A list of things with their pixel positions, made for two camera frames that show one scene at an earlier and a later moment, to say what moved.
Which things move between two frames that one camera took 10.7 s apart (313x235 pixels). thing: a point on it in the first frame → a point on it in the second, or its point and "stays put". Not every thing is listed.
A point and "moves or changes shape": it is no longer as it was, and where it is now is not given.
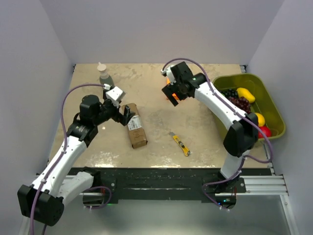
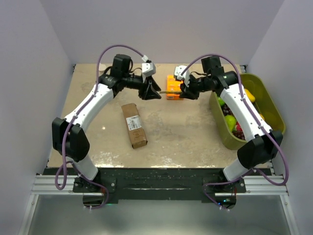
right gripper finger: (168, 90) → (183, 87)
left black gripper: (119, 117) → (146, 91)
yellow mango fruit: (244, 92) stays put
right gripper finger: (167, 92) → (186, 95)
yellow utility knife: (186, 151) moves or changes shape
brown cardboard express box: (136, 132) stays put
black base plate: (166, 185) stays put
